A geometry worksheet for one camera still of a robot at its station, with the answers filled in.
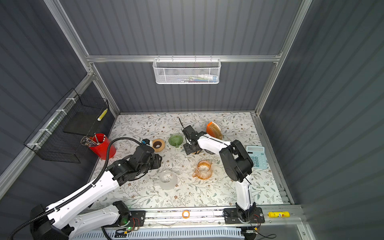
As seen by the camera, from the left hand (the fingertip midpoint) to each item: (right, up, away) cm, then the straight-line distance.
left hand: (160, 158), depth 78 cm
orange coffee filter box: (+31, +14, +22) cm, 40 cm away
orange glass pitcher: (+24, -9, +13) cm, 29 cm away
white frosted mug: (+2, -15, +9) cm, 17 cm away
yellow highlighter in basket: (-33, +23, +4) cm, 40 cm away
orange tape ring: (+14, -28, -5) cm, 32 cm away
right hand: (+17, +2, +19) cm, 25 cm away
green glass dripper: (+5, +7, +26) cm, 28 cm away
